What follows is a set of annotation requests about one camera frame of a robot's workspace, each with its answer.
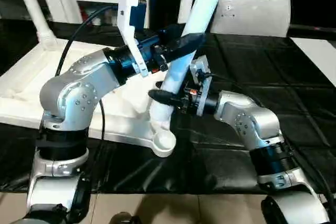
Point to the white plastic table top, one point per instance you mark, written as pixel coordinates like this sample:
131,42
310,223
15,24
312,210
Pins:
26,90

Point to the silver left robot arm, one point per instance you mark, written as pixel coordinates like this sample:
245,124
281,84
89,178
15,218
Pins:
73,90

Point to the white plastic chair shell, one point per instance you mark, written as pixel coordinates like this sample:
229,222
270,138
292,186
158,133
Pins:
257,16

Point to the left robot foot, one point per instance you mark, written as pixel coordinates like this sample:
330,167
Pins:
123,218

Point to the white side table board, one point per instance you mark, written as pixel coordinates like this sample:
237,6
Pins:
315,53

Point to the black flat monitor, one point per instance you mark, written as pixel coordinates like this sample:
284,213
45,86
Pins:
315,28

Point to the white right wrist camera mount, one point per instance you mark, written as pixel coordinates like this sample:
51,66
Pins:
202,77

